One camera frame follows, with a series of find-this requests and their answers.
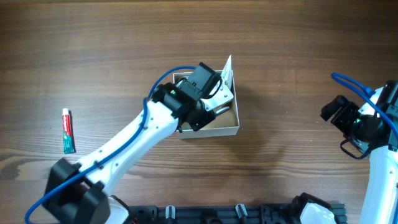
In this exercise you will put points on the white leaf-print cream tube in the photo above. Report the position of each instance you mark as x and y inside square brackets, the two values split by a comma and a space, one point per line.
[227, 73]

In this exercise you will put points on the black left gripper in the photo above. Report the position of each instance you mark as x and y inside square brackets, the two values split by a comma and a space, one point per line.
[204, 118]

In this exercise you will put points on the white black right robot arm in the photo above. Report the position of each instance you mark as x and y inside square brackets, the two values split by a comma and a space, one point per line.
[372, 130]

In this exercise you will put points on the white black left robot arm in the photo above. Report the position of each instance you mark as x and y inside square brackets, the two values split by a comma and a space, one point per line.
[83, 192]

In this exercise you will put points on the red green toothpaste tube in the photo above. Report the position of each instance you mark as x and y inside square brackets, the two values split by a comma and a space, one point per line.
[68, 146]

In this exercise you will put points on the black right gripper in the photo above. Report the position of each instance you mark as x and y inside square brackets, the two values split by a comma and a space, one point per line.
[333, 107]

